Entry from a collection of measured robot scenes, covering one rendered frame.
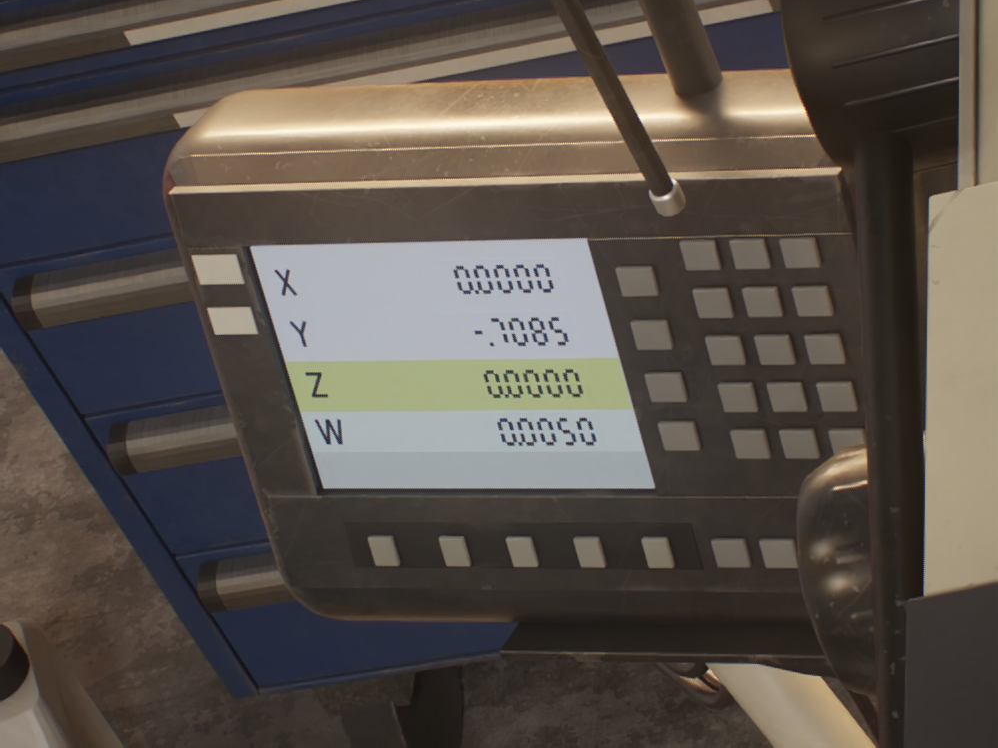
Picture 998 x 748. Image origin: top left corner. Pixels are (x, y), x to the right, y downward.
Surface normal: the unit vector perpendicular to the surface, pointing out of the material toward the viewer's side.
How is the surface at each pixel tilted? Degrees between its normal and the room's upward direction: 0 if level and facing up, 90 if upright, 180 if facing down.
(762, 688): 52
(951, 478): 0
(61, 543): 0
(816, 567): 41
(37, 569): 0
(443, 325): 71
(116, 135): 90
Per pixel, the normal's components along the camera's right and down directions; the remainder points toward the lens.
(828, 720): 0.40, -0.31
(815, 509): -0.72, -0.45
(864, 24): -0.32, 0.00
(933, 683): -0.36, -0.65
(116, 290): -0.30, 0.26
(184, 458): -0.11, 0.75
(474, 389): -0.40, 0.50
